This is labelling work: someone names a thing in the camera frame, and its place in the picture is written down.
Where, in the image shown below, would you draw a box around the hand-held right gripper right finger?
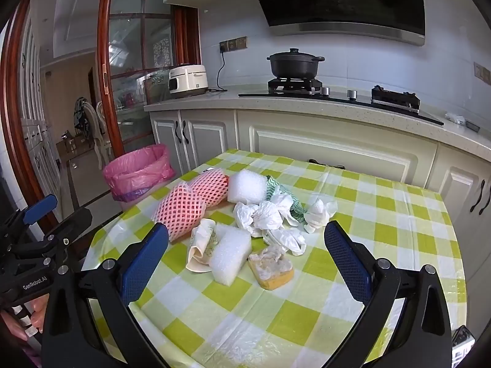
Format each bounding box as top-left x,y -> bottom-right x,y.
324,220 -> 461,368

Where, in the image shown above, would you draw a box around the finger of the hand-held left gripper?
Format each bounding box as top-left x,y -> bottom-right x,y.
0,194 -> 58,240
22,209 -> 93,256

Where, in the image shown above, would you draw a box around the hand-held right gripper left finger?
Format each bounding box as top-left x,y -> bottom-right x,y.
41,222 -> 169,368

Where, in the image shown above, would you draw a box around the beige paper wrapper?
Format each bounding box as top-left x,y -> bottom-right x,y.
187,218 -> 219,273

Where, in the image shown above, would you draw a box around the large pink foam net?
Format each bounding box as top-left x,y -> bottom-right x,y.
151,184 -> 208,244

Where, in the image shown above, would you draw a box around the yellow sponge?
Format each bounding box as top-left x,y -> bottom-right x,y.
247,245 -> 295,289

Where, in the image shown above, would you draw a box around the green striped cloth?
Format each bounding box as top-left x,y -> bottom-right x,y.
266,175 -> 307,225

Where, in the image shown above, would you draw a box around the white foam block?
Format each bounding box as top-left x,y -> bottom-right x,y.
210,224 -> 253,286
227,171 -> 269,205

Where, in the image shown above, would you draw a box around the white tissue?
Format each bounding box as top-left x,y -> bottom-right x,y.
234,202 -> 259,234
304,199 -> 338,234
251,194 -> 298,237
263,228 -> 307,257

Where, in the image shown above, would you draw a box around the orange foam net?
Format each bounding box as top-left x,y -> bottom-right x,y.
169,198 -> 231,245

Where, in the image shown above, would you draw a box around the pink bagged trash bin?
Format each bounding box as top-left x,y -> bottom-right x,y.
102,144 -> 175,202

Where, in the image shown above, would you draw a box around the person's left hand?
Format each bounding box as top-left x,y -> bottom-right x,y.
0,297 -> 50,342

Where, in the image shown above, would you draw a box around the green checkered tablecloth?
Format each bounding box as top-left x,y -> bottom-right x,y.
82,149 -> 466,368

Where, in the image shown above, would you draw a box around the cardboard box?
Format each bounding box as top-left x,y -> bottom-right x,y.
57,130 -> 84,162

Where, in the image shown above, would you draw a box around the white wardrobe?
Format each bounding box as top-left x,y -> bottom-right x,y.
18,13 -> 64,204

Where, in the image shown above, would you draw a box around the white dining chair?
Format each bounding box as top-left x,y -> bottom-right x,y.
74,97 -> 113,166

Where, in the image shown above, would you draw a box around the small pink foam net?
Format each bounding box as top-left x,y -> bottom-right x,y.
191,169 -> 231,209

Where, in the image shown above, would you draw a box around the cream base cabinets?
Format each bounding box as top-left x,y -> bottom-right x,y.
148,108 -> 491,238

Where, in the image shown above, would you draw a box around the wooden glass sliding door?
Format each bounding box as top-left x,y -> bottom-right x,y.
98,0 -> 201,155

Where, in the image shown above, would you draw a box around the black gas stove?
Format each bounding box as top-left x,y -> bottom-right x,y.
238,78 -> 445,125

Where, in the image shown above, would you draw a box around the white rice cooker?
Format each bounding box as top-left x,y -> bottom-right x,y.
168,63 -> 209,99

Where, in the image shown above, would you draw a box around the speckled kitchen countertop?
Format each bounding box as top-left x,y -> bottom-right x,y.
144,84 -> 491,152

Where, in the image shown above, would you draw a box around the black cooking pot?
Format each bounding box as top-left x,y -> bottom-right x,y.
267,48 -> 325,79

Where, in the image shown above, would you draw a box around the black range hood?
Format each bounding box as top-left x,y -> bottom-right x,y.
247,0 -> 426,47

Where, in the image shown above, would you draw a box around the black strap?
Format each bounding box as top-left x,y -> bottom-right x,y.
308,158 -> 346,170

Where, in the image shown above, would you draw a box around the black power cable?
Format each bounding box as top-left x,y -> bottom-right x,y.
208,49 -> 230,93

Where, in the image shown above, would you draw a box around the gold wall socket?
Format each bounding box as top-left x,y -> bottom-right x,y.
219,37 -> 248,53

